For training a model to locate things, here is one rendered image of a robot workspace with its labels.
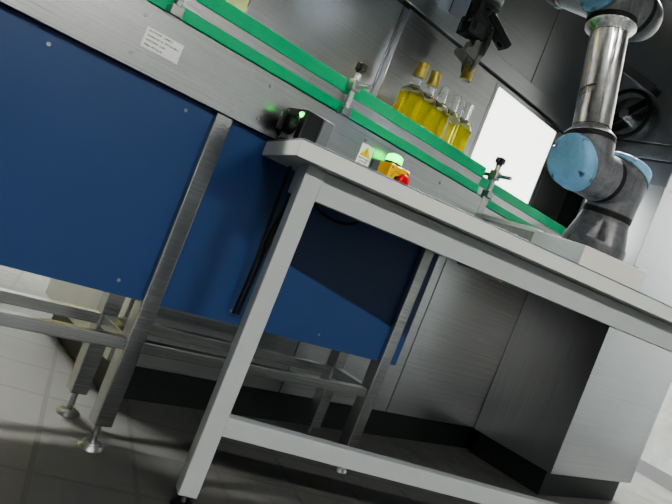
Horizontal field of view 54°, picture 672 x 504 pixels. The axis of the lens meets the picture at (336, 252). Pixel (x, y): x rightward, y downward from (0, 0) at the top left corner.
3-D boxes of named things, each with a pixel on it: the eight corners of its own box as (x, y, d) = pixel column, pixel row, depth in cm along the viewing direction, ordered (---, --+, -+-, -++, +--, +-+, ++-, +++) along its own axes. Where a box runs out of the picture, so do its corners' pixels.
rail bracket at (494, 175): (461, 192, 204) (476, 155, 204) (505, 202, 191) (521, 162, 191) (456, 189, 202) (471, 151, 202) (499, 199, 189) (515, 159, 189)
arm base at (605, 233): (636, 267, 155) (653, 228, 154) (590, 247, 149) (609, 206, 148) (591, 253, 169) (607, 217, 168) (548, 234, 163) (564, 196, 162)
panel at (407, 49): (520, 211, 256) (553, 129, 255) (527, 212, 253) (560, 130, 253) (362, 115, 197) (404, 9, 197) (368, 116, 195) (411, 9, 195)
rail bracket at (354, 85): (344, 119, 158) (364, 67, 158) (363, 122, 153) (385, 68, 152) (332, 112, 156) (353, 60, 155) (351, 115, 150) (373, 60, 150)
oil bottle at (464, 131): (437, 185, 206) (462, 122, 206) (450, 188, 202) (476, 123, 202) (425, 179, 203) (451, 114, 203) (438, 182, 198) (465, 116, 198)
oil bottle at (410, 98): (387, 158, 191) (414, 89, 191) (400, 160, 187) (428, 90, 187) (374, 150, 188) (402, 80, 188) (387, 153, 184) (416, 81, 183)
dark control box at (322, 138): (301, 155, 151) (315, 121, 151) (321, 160, 145) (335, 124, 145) (273, 141, 146) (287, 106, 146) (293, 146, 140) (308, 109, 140)
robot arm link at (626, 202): (643, 225, 156) (667, 172, 155) (609, 208, 149) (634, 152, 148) (602, 214, 166) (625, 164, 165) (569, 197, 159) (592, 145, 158)
